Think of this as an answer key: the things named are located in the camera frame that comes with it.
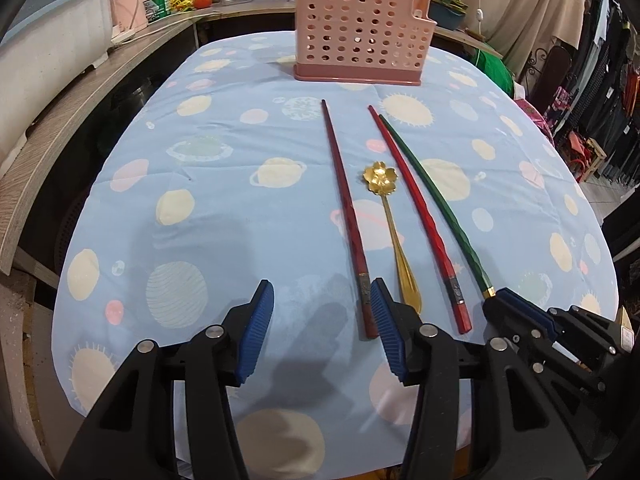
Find white power strip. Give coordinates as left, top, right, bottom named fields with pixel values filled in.
left=110, top=30, right=147, bottom=50

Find dark wooden chair back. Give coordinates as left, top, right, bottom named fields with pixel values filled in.
left=530, top=45, right=572, bottom=107

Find beige curtain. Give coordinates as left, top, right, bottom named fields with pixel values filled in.
left=455, top=0, right=586, bottom=76

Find planter box with plants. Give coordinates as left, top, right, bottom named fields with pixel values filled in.
left=407, top=0, right=469, bottom=31

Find gold flower spoon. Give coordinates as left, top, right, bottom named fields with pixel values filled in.
left=360, top=160, right=423, bottom=315

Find white dish rack grey lid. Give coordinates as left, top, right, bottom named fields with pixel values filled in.
left=0, top=0, right=116, bottom=161

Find green cloth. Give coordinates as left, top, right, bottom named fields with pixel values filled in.
left=472, top=45, right=516, bottom=98

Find pink perforated plastic basket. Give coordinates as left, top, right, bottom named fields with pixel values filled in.
left=292, top=0, right=436, bottom=86

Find dark red chopstick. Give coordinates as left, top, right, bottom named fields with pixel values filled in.
left=320, top=99, right=382, bottom=340

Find hanging dark clothes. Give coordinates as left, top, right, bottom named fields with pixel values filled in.
left=555, top=0, right=640, bottom=186

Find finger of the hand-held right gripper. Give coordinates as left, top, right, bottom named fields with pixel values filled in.
left=484, top=300, right=556, bottom=361
left=495, top=288, right=561, bottom=341

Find green chopstick gold band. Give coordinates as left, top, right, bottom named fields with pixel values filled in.
left=378, top=113, right=497, bottom=298

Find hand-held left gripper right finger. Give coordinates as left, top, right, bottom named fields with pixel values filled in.
left=369, top=277, right=588, bottom=480

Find bright red chopstick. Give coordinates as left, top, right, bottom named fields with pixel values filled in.
left=367, top=104, right=473, bottom=336

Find red stool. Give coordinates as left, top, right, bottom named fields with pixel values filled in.
left=567, top=130, right=608, bottom=181

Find pink patterned cloth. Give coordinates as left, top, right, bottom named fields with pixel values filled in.
left=515, top=85, right=557, bottom=143

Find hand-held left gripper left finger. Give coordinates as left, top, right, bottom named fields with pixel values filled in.
left=59, top=280, right=276, bottom=480

